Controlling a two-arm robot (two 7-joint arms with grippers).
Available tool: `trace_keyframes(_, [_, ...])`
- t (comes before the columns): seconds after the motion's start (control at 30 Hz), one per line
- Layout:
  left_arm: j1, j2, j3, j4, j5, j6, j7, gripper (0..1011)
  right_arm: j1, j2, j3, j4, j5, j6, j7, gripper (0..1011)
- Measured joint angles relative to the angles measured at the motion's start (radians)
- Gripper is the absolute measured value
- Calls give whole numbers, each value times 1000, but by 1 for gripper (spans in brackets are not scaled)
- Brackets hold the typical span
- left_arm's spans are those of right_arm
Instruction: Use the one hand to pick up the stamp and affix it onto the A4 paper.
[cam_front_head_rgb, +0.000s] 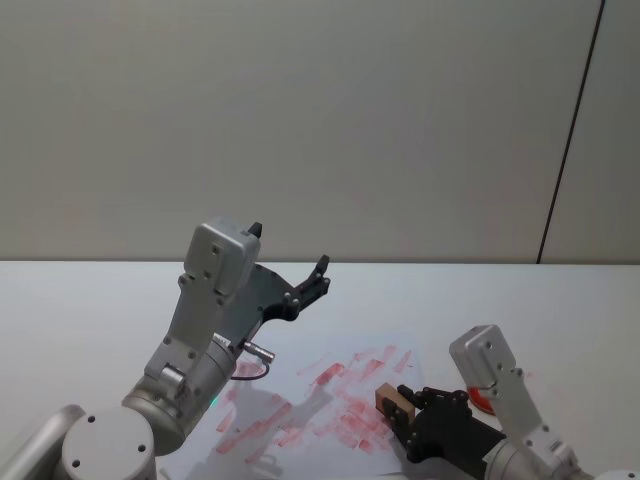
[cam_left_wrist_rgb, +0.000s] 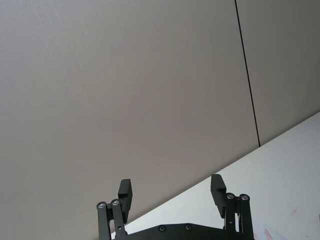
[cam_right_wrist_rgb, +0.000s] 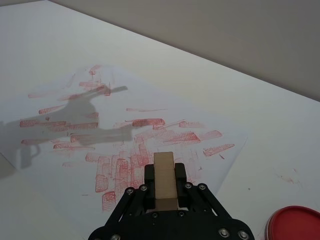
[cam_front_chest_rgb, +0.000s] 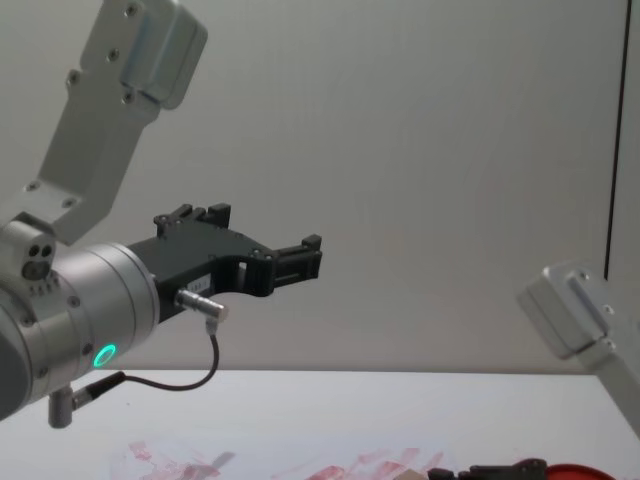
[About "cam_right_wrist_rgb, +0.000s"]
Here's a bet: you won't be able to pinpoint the rectangular wooden stamp block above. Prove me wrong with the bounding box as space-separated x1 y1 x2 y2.
153 151 178 212

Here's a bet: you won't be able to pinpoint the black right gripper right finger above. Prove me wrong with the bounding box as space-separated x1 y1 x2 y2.
174 162 235 220

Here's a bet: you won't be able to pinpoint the white paper sheet, red stamps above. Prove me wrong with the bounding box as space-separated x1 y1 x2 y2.
0 64 249 233

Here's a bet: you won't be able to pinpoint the round red ink pad tin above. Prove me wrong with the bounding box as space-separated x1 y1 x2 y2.
264 205 320 240

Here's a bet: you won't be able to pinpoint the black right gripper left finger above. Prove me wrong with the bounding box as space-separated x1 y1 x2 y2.
106 163 157 224

